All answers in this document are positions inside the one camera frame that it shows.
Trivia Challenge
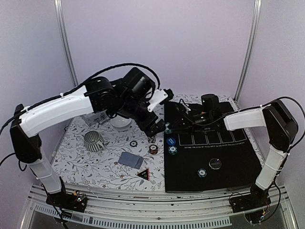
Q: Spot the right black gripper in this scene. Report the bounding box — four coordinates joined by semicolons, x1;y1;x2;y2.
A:
169;111;213;135

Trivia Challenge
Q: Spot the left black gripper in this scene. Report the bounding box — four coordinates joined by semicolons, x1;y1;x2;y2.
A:
116;94;167;137

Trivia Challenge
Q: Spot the green blue 50 chip stack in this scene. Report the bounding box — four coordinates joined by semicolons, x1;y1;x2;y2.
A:
164;123;172;134

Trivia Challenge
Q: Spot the blue small blind button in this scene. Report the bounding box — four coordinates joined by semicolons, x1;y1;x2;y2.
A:
166;137;176;146

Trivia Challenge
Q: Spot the clear round dealer button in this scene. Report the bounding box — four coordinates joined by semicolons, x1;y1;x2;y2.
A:
209;158;222;170

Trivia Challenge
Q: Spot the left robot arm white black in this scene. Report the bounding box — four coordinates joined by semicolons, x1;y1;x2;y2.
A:
10;76;169;207

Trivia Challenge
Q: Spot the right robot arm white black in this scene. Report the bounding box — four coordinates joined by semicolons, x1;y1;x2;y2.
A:
167;95;298;190

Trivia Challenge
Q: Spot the single chip on table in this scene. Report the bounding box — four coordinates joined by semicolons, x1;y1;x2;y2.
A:
130;140;138;147

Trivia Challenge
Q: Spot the black red 100 chip stack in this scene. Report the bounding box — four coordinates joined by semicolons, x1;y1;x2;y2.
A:
149;144;158;155

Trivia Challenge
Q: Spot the white bowl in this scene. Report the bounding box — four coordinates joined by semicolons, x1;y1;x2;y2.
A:
111;115;132;130

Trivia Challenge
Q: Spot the black poker mat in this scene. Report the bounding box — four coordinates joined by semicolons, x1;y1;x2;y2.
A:
163;101;267;194

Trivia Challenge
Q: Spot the clear plastic case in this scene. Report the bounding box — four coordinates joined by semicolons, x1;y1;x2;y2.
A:
82;112;109;126

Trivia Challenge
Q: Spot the triangular all in marker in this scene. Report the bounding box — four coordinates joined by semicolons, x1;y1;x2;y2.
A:
136;168;150;180

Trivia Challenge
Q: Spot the striped mug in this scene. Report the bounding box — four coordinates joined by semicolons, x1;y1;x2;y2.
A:
84;131;105;152

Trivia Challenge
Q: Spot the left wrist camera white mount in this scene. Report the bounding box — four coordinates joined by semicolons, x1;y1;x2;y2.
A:
147;89;174;113

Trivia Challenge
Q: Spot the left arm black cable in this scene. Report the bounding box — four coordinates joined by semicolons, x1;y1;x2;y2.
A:
0;63;161;136

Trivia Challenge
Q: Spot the front aluminium rail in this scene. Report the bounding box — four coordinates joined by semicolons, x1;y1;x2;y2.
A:
20;183;298;229

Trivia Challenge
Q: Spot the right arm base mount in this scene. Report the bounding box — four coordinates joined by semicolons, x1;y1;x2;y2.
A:
229;184;271;213

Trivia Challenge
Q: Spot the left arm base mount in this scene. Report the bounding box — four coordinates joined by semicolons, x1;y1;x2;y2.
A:
46;185;88;213

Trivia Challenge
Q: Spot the right aluminium frame post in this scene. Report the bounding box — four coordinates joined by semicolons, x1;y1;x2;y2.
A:
234;0;262;103

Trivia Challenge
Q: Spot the aluminium frame post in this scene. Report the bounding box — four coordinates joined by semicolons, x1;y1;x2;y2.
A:
54;0;79;87
234;0;262;103

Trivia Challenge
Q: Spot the left aluminium frame post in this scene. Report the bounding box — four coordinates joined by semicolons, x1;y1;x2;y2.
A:
54;0;79;87

